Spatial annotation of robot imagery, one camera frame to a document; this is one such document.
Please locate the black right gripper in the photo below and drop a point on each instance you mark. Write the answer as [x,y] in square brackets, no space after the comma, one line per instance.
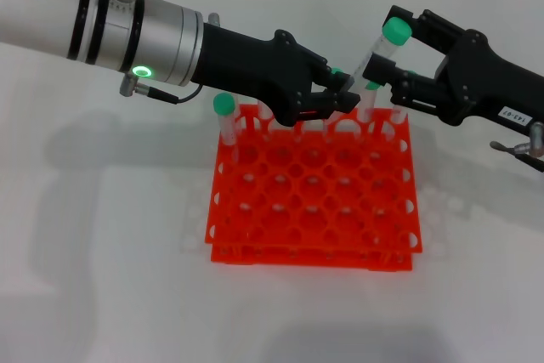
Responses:
[480,82]

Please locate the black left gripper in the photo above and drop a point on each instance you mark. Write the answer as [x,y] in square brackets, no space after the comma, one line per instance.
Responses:
[255,65]

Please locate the orange test tube rack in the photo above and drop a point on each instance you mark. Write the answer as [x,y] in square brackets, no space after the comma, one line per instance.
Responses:
[314,193]

